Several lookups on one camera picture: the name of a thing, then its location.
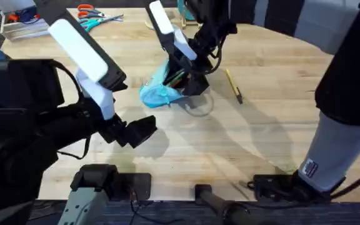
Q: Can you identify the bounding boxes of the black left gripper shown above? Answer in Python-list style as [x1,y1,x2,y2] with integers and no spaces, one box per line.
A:
[52,104,158,151]

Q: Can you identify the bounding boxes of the light blue zip bag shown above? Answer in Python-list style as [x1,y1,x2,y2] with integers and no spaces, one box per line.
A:
[139,58,188,109]

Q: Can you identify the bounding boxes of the yellow and black pen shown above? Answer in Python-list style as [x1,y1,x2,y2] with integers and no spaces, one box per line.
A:
[224,68,244,105]

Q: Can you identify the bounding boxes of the right wrist upright black plate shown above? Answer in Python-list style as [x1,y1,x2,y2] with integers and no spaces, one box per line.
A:
[144,0,187,68]

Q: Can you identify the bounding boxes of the wrist upright black plate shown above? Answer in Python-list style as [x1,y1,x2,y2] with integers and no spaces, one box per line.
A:
[33,0,128,93]
[144,0,187,68]

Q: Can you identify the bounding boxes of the wooden stand with teal part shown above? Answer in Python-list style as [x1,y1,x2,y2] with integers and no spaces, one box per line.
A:
[176,0,203,29]

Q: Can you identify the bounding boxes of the left wrist upright black plate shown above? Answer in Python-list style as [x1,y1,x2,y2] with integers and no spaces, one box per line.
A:
[33,0,128,93]

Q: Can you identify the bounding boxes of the white box with tools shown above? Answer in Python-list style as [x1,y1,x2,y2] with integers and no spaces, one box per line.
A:
[0,5,51,42]

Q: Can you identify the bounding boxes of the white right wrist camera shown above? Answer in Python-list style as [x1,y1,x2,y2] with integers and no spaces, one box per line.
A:
[172,24,198,61]

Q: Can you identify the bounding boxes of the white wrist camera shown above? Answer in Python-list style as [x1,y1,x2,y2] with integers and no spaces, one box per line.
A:
[75,67,116,121]
[172,24,198,61]

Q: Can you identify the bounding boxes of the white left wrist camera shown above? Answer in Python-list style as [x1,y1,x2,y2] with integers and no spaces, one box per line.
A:
[75,67,116,121]

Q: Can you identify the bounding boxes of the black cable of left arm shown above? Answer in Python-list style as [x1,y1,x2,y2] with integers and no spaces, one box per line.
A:
[129,189,184,225]

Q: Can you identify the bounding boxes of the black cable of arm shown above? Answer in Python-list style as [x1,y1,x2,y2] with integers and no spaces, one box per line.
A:
[129,189,184,225]
[329,162,360,201]

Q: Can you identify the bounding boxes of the teal-handled scissors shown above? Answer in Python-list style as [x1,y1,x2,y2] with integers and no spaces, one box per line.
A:
[79,13,125,33]

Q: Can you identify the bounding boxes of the black pole on rail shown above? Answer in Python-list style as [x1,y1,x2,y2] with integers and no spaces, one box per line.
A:
[194,184,262,225]

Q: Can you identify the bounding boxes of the orange-handled scissors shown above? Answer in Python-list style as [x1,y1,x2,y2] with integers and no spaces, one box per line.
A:
[76,3,106,19]

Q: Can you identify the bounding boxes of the black rail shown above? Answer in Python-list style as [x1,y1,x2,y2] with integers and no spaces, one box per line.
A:
[26,199,360,225]

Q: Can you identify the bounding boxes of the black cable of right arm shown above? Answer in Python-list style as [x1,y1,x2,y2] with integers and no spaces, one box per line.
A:
[329,162,360,201]

